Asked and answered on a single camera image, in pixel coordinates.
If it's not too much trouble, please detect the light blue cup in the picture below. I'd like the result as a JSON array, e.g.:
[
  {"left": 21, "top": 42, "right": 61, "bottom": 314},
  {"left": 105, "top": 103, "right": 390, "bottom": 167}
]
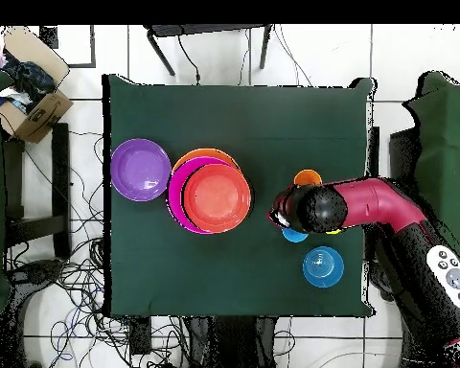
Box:
[{"left": 282, "top": 227, "right": 310, "bottom": 243}]

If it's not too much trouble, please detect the red bowl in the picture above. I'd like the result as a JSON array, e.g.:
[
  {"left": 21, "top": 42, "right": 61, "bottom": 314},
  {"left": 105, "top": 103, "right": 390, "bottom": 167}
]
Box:
[{"left": 182, "top": 163, "right": 252, "bottom": 234}]

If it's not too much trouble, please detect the large pink bowl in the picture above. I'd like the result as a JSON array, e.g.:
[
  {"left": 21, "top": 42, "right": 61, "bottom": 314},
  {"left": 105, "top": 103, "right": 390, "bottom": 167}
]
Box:
[{"left": 166, "top": 155, "right": 231, "bottom": 235}]

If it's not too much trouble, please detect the orange cup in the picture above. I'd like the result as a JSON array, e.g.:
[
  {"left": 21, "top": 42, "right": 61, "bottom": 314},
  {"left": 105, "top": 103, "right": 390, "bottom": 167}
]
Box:
[{"left": 293, "top": 169, "right": 323, "bottom": 187}]

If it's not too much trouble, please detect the light blue shallow bowl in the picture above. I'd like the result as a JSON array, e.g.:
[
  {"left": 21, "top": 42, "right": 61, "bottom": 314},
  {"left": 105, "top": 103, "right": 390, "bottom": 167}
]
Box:
[{"left": 302, "top": 245, "right": 345, "bottom": 289}]

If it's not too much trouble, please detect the large orange bowl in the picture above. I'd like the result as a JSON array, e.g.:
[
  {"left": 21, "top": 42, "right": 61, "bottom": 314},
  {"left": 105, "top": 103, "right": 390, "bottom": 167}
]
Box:
[{"left": 171, "top": 148, "right": 241, "bottom": 173}]

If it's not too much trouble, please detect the dark green tablecloth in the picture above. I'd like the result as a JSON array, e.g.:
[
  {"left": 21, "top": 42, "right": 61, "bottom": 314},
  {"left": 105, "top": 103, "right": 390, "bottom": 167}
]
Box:
[{"left": 102, "top": 73, "right": 377, "bottom": 318}]

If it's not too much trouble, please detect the purple bowl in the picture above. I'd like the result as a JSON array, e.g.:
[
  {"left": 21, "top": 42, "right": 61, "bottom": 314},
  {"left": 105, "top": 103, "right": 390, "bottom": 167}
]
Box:
[{"left": 109, "top": 138, "right": 173, "bottom": 203}]

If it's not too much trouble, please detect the black power strip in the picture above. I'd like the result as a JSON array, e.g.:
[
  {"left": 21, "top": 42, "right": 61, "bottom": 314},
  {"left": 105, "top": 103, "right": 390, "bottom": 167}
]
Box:
[{"left": 128, "top": 316, "right": 153, "bottom": 356}]

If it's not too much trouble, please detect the black metal stand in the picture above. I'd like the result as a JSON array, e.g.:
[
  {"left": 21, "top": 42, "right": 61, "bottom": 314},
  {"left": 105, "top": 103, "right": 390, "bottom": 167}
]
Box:
[{"left": 143, "top": 23, "right": 274, "bottom": 77}]

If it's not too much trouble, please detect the black floor equipment with knob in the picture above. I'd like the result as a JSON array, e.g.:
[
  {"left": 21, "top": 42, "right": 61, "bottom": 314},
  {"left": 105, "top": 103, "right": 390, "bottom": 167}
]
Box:
[{"left": 7, "top": 258, "right": 66, "bottom": 294}]

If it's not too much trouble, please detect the cardboard box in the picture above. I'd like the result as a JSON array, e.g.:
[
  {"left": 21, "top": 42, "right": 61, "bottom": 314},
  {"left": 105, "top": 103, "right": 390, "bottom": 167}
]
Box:
[{"left": 0, "top": 25, "right": 75, "bottom": 145}]

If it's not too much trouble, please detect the dark blue clothes bundle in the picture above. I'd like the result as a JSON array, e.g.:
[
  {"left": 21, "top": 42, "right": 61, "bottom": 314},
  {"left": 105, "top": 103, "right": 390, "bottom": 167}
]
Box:
[{"left": 1, "top": 49, "right": 58, "bottom": 112}]

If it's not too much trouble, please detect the tangle of floor cables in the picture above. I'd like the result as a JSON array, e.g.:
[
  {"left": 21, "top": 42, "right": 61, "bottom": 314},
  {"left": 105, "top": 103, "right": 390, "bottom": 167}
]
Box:
[{"left": 3, "top": 129, "right": 200, "bottom": 368}]

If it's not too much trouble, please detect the black metal frame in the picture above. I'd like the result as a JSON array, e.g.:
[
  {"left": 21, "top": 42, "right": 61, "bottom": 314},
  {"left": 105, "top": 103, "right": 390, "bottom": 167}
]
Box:
[{"left": 1, "top": 122, "right": 72, "bottom": 260}]

